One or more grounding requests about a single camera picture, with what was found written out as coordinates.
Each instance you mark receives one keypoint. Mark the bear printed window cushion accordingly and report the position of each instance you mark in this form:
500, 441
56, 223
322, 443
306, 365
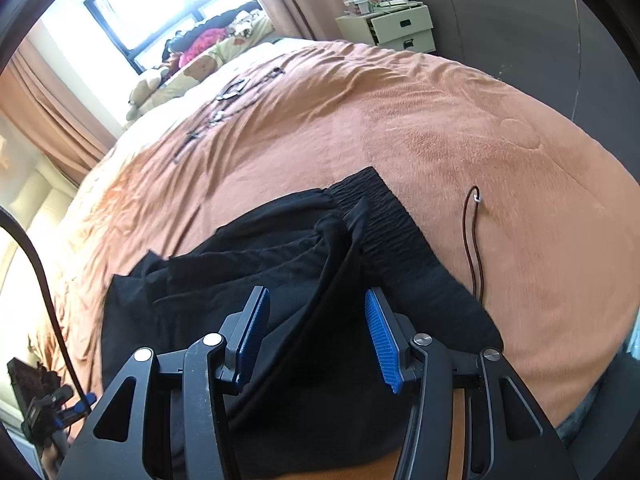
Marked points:
200, 67

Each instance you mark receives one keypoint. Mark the orange and cream blanket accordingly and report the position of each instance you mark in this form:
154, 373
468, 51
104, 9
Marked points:
400, 125

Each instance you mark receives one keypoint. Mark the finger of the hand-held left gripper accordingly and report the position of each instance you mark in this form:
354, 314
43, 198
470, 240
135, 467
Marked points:
75, 407

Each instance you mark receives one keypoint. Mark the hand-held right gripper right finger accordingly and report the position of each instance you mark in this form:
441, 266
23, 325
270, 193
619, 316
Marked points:
382, 340

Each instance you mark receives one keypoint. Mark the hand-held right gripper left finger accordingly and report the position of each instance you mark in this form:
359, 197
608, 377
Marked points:
252, 340

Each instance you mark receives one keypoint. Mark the cream nightstand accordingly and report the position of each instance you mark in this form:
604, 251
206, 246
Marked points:
395, 27

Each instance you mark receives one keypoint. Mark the black framed window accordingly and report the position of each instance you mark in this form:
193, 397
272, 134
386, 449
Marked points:
125, 35

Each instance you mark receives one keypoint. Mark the grey shaggy rug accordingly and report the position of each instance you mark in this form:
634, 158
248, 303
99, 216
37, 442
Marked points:
580, 420

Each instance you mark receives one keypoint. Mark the cream padded headboard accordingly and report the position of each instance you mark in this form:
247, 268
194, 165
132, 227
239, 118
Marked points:
47, 192

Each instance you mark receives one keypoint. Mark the black pants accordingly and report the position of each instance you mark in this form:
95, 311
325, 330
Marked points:
300, 240

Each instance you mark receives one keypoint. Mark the beige plush bear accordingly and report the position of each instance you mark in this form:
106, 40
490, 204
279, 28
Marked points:
145, 87

